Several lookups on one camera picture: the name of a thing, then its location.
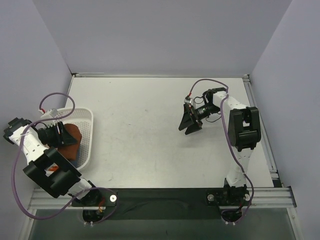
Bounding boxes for brown towel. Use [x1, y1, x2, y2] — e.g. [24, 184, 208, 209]
[57, 128, 82, 161]

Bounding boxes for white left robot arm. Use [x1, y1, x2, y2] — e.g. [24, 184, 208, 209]
[3, 117, 101, 206]

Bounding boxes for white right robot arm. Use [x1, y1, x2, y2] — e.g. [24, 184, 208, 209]
[178, 87, 261, 205]

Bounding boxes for white plastic basket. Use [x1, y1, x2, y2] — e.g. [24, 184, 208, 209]
[41, 107, 94, 172]

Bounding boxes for blue towel in basket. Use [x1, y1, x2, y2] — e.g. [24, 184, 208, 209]
[70, 148, 83, 168]

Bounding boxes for orange towel in basket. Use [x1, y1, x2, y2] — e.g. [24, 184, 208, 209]
[47, 166, 58, 172]

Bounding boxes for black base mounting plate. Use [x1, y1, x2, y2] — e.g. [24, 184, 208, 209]
[71, 187, 252, 224]

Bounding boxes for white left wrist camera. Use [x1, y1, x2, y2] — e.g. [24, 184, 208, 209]
[39, 108, 58, 120]

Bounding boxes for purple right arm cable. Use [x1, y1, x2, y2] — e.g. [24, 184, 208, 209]
[186, 78, 255, 224]

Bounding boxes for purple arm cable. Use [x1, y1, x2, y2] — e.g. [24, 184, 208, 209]
[186, 78, 255, 224]
[11, 92, 118, 221]

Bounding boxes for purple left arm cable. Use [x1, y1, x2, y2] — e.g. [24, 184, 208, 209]
[11, 92, 118, 221]

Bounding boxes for aluminium back frame rail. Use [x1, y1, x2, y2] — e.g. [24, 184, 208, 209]
[72, 72, 250, 79]

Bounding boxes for aluminium frame rail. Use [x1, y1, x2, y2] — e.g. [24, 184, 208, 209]
[28, 187, 297, 210]
[72, 72, 250, 79]

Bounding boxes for aluminium right side rail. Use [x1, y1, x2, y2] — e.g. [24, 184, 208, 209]
[242, 74, 284, 188]

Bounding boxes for aluminium front frame rail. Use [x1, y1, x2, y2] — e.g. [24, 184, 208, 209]
[28, 187, 297, 210]

